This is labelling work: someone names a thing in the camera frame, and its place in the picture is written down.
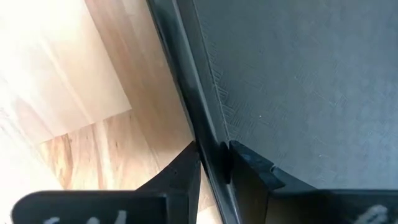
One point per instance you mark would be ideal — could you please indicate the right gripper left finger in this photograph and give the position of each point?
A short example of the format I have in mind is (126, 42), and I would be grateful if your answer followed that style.
(174, 186)

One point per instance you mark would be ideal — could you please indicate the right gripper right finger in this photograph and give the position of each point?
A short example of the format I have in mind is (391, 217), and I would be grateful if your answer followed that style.
(255, 193)

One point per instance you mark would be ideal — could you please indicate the black rectangular tray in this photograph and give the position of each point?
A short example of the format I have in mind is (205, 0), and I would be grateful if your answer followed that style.
(295, 77)

